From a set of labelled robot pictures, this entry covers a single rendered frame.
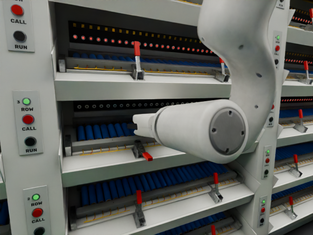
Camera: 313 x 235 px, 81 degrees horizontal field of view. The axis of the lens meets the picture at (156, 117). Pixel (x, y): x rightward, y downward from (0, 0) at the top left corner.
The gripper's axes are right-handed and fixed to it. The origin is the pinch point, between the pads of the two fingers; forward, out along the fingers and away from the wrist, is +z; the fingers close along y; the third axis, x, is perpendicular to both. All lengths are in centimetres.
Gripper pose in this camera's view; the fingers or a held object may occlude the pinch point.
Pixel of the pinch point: (143, 123)
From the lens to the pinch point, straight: 52.2
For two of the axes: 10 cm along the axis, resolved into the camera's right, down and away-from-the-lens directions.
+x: 0.5, 10.0, 0.2
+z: -4.0, 0.0, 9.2
